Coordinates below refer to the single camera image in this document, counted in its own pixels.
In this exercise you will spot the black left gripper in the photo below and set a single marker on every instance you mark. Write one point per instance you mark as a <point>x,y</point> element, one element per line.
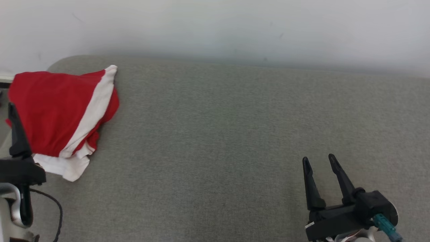
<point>20,171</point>

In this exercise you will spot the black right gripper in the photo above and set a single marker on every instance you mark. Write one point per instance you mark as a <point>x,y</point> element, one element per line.
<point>336,220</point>

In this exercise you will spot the red shorts with white stripe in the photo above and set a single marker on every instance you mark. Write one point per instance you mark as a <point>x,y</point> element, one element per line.
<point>50,107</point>

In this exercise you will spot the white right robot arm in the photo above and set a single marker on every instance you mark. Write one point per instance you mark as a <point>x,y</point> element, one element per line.
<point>359,237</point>

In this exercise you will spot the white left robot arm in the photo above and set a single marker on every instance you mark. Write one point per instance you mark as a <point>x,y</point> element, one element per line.
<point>6,222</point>

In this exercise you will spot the white and black baseboard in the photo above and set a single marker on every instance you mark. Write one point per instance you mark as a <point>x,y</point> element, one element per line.
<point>5,79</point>

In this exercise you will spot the grey fabric sofa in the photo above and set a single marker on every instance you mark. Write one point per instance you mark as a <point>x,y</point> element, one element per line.
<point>215,134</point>

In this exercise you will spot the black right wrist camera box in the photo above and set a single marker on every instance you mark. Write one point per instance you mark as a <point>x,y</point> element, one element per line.
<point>373,205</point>

